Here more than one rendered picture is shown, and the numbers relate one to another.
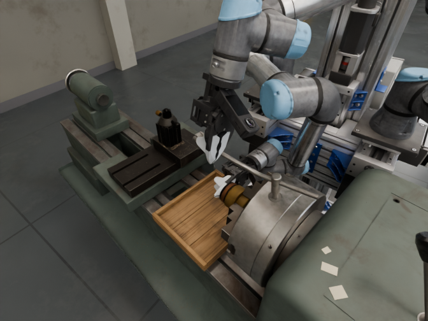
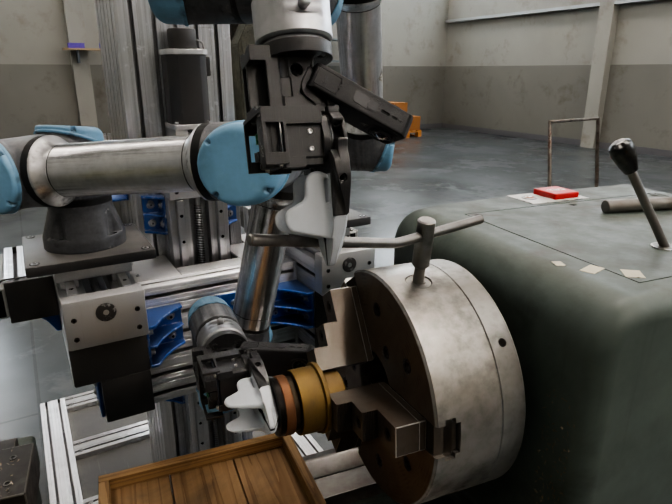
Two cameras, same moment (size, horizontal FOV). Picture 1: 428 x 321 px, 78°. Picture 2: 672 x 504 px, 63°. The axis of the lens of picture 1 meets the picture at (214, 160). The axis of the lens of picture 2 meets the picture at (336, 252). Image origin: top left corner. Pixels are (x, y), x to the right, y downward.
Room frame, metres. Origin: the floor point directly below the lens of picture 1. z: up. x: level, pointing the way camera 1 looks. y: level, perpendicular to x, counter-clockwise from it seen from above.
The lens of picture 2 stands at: (0.29, 0.48, 1.49)
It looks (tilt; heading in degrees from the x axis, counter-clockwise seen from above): 18 degrees down; 292
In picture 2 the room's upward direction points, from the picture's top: straight up
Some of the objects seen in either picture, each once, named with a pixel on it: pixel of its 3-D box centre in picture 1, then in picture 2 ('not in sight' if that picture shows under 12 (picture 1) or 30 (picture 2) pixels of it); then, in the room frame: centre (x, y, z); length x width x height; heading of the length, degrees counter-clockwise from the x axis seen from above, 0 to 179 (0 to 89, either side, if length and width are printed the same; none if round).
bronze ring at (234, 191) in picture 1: (237, 198); (306, 399); (0.56, -0.08, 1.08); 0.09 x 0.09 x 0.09; 45
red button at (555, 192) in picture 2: not in sight; (555, 194); (0.30, -0.66, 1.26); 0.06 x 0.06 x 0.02; 45
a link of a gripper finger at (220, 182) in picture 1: (220, 183); (248, 401); (0.62, -0.02, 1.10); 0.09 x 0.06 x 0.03; 135
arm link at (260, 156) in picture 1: (255, 160); (223, 344); (0.74, -0.16, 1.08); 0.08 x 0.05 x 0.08; 45
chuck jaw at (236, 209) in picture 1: (235, 227); (388, 420); (0.45, -0.06, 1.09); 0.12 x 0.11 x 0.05; 135
